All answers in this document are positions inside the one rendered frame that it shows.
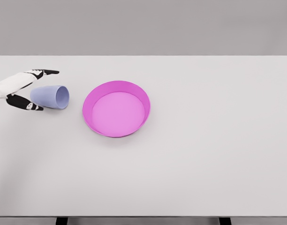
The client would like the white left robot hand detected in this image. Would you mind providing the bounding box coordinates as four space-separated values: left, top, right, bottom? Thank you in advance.
0 69 60 111

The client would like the lavender blue cup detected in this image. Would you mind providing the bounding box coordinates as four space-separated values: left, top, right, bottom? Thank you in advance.
30 85 70 110

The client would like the pink round plate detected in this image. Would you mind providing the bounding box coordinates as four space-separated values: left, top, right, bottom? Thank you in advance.
82 80 151 138

